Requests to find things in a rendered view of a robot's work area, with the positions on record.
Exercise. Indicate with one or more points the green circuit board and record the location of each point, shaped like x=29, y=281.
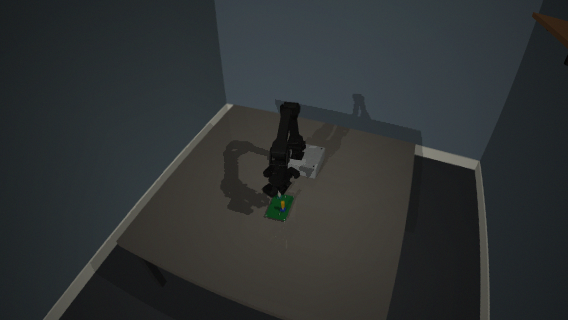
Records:
x=279, y=207

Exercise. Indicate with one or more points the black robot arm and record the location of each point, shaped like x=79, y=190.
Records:
x=280, y=149

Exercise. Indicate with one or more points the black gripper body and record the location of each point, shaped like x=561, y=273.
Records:
x=272, y=191

